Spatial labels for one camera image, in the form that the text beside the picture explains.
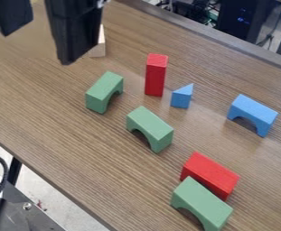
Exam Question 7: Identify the green arch block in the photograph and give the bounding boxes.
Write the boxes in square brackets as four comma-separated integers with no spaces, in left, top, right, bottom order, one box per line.
[170,176,235,231]
[84,70,126,115]
[125,106,175,154]

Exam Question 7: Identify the blue arch block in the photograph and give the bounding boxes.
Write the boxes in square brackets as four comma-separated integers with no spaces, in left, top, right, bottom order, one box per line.
[225,93,280,139]

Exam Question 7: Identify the tall red block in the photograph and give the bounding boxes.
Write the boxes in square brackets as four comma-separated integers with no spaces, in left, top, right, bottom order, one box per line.
[144,52,171,97]

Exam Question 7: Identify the blue triangle block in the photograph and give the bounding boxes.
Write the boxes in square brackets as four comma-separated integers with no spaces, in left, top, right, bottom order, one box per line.
[169,82,196,110]

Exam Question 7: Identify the flat red block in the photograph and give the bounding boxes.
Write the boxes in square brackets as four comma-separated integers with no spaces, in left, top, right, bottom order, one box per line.
[180,151,242,202]

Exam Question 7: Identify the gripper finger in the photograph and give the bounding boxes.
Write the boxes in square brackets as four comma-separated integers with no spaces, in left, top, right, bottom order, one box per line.
[0,0,35,37]
[43,0,104,66]

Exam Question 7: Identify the beige wooden triangle block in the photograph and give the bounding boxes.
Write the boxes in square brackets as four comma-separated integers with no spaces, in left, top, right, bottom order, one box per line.
[87,23,108,59]

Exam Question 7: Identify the black computer tower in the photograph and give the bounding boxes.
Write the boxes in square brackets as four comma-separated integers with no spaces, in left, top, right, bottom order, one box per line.
[216,0,278,43]

